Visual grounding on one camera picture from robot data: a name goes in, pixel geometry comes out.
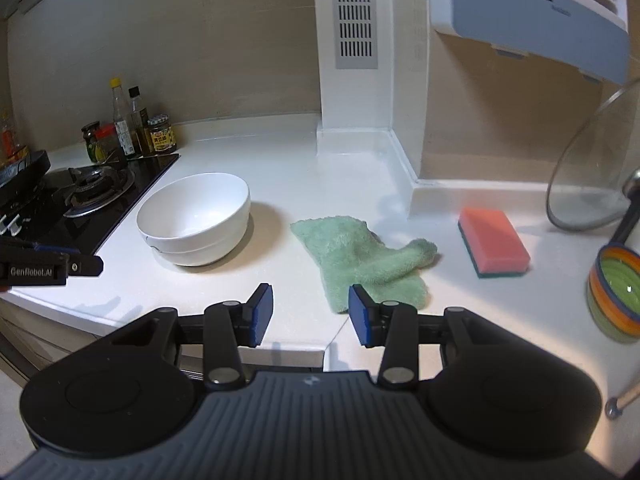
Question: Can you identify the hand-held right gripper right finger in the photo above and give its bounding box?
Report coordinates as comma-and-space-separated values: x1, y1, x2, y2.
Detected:
348, 284, 506, 390

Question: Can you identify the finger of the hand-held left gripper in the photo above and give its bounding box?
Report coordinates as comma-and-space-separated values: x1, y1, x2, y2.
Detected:
31, 241, 82, 257
66, 254, 104, 278

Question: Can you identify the clear bottle yellow cap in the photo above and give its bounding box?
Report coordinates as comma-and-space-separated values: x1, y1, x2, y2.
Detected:
109, 78, 136, 160

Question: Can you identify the black utensil handle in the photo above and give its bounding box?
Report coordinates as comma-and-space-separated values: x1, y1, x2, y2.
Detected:
611, 195, 640, 251

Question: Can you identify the green cloth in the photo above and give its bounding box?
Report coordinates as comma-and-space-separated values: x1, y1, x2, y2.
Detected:
291, 215, 439, 315

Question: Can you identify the blue white wall appliance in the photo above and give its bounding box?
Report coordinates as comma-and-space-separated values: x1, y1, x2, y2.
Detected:
431, 0, 630, 86

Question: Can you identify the metal bar handle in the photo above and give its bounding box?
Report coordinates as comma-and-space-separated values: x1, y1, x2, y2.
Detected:
605, 375, 640, 418

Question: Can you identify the pink sponge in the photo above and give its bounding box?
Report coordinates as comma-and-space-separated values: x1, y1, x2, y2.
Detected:
458, 207, 532, 279

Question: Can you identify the white bowl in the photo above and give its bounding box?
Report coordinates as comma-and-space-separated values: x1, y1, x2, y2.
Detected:
136, 172, 251, 267

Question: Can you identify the dark oil bottle black cap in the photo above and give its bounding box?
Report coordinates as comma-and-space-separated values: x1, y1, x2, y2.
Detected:
127, 86, 153, 157

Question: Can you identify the black glass gas stove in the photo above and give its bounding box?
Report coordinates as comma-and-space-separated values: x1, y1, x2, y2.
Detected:
0, 152, 181, 261

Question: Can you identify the yellow label jar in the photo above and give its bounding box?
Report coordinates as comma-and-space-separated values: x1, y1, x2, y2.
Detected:
146, 113, 178, 154

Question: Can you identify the black pan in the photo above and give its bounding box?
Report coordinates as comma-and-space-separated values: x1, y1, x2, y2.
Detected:
0, 150, 52, 191

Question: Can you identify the red lid jar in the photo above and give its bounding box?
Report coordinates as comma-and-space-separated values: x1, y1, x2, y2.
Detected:
95, 125, 126, 163

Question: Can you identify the striped colourful bowl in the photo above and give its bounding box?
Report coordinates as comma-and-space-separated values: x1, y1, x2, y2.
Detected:
586, 244, 640, 345

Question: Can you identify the green jar dark lid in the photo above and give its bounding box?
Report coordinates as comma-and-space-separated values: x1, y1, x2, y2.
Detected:
81, 121, 103, 163

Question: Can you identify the metal stove burner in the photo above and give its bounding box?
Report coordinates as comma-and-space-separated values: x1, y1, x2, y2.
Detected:
62, 165, 136, 218

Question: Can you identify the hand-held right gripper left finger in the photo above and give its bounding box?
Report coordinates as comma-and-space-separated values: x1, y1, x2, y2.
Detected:
111, 282, 275, 392

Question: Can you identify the grey vent grille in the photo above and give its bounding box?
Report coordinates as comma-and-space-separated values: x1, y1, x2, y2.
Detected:
334, 0, 379, 70

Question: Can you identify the orange red bottle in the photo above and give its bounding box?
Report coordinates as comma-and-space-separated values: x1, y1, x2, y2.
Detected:
0, 110, 26, 166

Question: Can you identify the glass pot lid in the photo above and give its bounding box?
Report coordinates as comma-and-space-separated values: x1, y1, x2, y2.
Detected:
545, 80, 640, 233

